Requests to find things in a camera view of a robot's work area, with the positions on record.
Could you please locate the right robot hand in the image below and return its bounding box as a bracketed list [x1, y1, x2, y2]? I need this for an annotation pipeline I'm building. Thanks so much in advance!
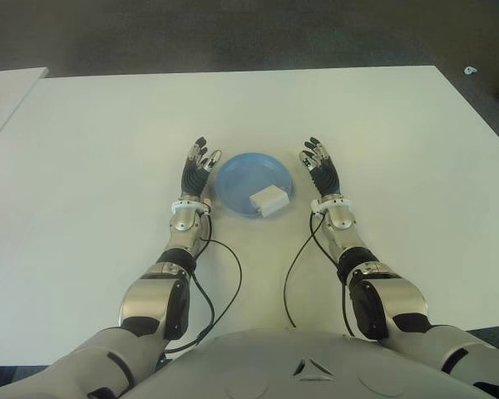
[297, 135, 343, 199]

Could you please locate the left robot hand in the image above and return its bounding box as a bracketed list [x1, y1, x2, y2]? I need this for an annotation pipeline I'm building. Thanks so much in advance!
[179, 135, 223, 199]

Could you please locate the white charger block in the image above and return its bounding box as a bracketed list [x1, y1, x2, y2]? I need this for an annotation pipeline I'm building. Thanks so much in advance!
[249, 186, 290, 218]

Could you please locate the grey rounded object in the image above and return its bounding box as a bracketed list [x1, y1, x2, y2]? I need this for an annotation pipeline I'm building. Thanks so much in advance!
[214, 152, 296, 219]

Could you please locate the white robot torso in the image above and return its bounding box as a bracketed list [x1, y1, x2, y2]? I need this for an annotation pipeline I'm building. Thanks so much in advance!
[126, 327, 498, 399]

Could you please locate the white side table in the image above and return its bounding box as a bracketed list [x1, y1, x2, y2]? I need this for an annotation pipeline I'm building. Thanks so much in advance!
[0, 66, 51, 155]

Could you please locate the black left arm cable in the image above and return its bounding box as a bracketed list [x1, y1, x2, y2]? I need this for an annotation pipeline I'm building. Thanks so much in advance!
[164, 209, 244, 355]

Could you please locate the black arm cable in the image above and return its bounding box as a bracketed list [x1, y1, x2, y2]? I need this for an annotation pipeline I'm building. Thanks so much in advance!
[283, 211, 358, 338]
[164, 209, 244, 355]

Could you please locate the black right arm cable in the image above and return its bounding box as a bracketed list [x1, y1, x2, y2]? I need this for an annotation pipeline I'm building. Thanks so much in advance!
[283, 211, 358, 338]

